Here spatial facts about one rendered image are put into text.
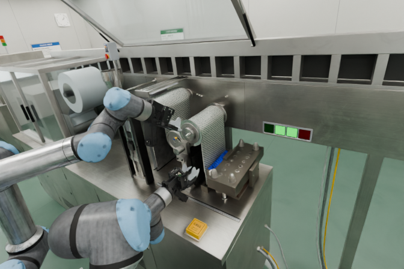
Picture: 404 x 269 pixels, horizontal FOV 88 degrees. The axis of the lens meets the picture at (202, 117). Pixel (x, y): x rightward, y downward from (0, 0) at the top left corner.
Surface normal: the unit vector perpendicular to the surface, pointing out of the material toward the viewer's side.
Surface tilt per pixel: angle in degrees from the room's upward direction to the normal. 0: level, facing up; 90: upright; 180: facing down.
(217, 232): 0
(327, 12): 90
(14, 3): 90
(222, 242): 0
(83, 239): 58
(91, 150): 90
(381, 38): 90
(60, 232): 43
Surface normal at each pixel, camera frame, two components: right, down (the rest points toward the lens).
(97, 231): -0.02, -0.32
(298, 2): -0.56, 0.38
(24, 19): 0.83, 0.14
